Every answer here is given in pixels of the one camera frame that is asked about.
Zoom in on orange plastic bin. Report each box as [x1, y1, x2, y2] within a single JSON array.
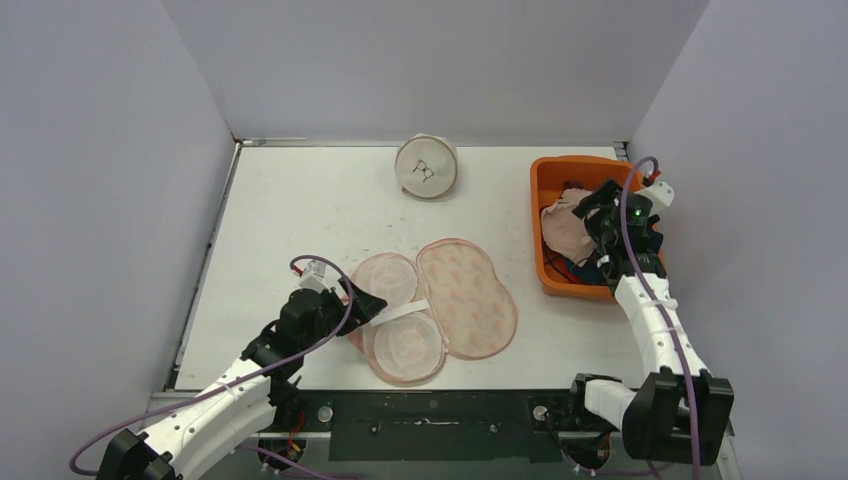
[[530, 155, 668, 301]]

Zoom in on navy blue garment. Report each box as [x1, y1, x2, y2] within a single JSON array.
[[564, 228, 664, 286]]

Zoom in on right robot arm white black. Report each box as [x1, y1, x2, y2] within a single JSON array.
[[565, 180, 734, 466]]

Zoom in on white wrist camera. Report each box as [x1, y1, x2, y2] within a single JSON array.
[[636, 180, 675, 215], [298, 260, 329, 293]]

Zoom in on red black strappy garment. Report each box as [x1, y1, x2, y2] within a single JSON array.
[[543, 246, 586, 285]]

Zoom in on floral mesh laundry bag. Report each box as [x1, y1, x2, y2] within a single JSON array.
[[347, 238, 518, 386]]

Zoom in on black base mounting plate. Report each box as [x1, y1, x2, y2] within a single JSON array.
[[254, 390, 613, 463]]

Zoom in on maroon garment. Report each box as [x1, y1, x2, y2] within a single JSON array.
[[562, 180, 587, 193]]

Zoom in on round white mesh laundry bag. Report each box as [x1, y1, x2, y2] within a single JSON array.
[[394, 134, 459, 200]]

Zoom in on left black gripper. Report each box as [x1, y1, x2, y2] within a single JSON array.
[[300, 277, 386, 352]]

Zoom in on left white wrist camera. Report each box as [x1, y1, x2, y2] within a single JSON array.
[[298, 260, 329, 293]]

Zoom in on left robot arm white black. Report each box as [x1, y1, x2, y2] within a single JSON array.
[[95, 277, 388, 479]]

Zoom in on beige pink lace bra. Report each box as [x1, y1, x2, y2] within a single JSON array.
[[540, 188, 595, 266]]

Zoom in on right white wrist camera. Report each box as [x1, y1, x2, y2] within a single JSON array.
[[636, 180, 675, 215]]

